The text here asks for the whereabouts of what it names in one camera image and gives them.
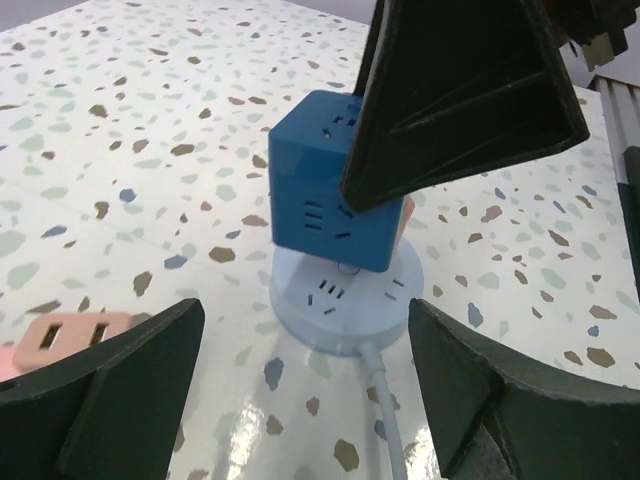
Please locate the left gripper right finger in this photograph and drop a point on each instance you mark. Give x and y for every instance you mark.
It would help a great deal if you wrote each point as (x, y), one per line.
(495, 413)

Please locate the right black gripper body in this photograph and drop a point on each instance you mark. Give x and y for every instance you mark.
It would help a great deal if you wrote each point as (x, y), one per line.
(596, 27)

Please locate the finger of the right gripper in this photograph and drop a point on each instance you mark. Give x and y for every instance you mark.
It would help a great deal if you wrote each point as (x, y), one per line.
(452, 89)

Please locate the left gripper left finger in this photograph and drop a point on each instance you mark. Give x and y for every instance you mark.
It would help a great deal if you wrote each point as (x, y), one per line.
(111, 411)

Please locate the pink brown plug adapter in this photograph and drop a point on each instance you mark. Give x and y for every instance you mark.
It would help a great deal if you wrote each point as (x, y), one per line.
(56, 336)

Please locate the pink power strip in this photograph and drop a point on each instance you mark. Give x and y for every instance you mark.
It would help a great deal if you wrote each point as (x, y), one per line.
(8, 369)

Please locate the orange pink plug adapter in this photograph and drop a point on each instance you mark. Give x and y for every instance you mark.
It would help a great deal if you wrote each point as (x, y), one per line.
(407, 211)

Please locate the blue cube socket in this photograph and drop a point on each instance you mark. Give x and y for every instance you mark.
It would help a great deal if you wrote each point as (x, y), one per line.
(307, 152)

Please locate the blue round socket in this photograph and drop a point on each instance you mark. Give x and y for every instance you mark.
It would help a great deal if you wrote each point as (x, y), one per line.
(336, 309)

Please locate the aluminium front rail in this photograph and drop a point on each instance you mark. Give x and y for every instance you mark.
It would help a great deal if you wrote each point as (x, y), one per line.
(620, 102)

